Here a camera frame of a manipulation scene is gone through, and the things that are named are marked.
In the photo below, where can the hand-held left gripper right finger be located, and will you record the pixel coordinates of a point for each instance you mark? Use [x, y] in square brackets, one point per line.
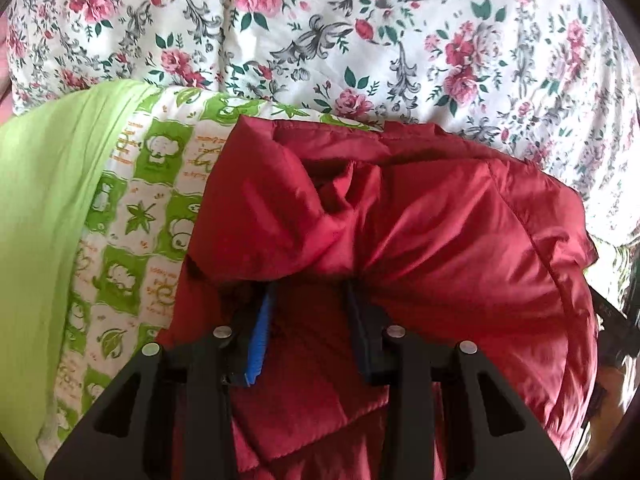
[362, 340]

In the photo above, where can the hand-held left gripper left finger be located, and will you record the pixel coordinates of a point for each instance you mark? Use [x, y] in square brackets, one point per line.
[260, 335]

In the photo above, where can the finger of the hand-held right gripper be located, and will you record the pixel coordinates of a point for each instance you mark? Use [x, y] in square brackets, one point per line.
[610, 310]

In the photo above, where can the red quilted jacket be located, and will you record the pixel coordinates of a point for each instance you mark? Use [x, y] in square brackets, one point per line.
[440, 230]

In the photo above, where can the green cartoon printed blanket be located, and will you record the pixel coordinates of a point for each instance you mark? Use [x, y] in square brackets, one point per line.
[150, 200]

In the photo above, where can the light green sheet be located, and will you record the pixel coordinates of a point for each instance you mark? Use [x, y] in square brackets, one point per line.
[45, 210]

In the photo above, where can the floral quilt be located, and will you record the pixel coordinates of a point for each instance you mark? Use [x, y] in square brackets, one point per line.
[350, 35]

